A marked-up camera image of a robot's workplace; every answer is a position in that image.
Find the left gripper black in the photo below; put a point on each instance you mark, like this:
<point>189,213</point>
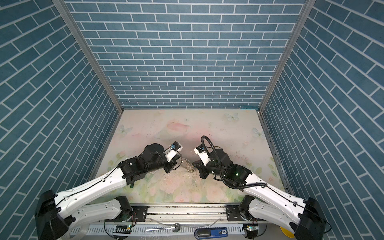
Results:
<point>172,164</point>

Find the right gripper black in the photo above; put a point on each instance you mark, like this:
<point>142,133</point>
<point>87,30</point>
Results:
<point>201,167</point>

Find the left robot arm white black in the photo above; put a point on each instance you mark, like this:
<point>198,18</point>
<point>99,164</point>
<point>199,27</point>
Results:
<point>58,213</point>

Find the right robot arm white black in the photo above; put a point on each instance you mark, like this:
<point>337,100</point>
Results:
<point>303,218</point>

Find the metal rod tool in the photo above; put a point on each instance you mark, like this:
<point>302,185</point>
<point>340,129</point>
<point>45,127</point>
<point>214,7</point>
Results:
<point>176,227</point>

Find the blue black device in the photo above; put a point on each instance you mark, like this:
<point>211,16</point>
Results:
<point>210,233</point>

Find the yellow tape roll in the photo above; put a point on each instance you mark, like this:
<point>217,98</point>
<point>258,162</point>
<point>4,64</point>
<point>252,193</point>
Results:
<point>287,233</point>

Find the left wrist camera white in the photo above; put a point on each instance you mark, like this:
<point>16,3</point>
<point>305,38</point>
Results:
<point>173,150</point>

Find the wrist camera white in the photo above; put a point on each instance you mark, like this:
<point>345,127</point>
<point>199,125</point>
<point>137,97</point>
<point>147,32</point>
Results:
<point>203,154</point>
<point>173,150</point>

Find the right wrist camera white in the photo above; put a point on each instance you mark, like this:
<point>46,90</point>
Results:
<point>203,154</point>

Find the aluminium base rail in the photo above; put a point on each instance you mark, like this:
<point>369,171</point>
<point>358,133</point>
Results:
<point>203,213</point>

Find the aluminium corner post left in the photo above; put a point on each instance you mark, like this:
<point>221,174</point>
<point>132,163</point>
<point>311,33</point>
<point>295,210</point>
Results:
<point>81,41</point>

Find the aluminium corner post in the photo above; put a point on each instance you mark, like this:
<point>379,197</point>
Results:
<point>303,16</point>
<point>81,41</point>

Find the aluminium corner post right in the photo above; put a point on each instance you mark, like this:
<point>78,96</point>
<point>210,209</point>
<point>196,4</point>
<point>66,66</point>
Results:
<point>303,16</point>

